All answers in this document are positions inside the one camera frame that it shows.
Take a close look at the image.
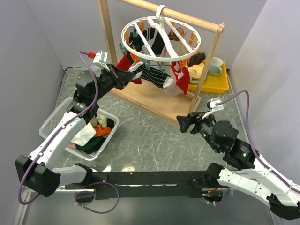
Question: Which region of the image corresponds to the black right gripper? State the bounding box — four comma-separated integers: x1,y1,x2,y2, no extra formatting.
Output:
175,108,220,152

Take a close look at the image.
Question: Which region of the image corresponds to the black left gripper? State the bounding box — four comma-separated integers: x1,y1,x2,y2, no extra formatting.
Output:
91,63,136,102

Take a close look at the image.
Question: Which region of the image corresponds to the black striped sock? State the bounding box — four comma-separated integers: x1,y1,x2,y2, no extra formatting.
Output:
128,61,173,89

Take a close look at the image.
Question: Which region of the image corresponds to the white round clip hanger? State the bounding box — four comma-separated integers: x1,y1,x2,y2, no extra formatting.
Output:
121,5,201,62

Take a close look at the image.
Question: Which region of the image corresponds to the pale pink sock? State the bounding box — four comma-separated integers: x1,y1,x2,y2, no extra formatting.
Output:
164,80,182,97

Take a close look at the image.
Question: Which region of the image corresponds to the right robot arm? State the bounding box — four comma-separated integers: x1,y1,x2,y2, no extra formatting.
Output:
176,112,300,220

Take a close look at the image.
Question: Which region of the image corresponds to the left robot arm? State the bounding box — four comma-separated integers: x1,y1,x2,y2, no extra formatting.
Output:
15,64,136,197

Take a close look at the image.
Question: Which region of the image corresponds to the wooden drying rack stand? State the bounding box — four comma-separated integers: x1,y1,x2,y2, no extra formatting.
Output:
98,0,225,126

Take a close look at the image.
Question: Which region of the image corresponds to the red white christmas sock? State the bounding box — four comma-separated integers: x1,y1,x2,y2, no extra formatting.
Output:
170,62,191,95

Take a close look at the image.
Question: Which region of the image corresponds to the yellow plastic tray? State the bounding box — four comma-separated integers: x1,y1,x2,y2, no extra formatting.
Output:
188,60,229,94

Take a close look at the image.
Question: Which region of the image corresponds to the beige sock in basket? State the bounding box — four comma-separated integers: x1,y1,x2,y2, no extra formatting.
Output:
90,118,98,128

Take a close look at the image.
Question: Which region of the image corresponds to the orange sock in basket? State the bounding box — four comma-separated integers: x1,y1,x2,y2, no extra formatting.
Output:
94,124,112,137

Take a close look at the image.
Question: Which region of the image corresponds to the light blue mug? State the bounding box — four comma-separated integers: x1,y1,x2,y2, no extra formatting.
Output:
208,57,223,75

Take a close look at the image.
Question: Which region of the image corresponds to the white plastic laundry basket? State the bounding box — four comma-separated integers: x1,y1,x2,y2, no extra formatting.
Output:
39,97,120,161

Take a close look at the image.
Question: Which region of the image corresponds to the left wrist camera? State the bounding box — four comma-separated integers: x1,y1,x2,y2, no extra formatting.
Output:
88,50,109,70

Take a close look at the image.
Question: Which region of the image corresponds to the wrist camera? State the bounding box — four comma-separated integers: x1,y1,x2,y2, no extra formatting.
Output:
202,97,224,119
88,50,109,70

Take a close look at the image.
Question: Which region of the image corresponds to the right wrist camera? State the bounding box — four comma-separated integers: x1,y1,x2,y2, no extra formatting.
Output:
202,97,224,119

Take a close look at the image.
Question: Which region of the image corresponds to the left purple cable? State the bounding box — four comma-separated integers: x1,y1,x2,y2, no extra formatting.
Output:
17,51,98,205

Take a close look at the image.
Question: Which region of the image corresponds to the purple cable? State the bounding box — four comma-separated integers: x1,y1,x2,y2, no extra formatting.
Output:
17,51,98,205
217,90,300,195

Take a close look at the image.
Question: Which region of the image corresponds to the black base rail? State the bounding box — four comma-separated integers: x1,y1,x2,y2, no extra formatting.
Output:
65,171,219,200

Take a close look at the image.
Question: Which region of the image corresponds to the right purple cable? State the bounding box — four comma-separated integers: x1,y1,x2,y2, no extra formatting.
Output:
217,90,300,195

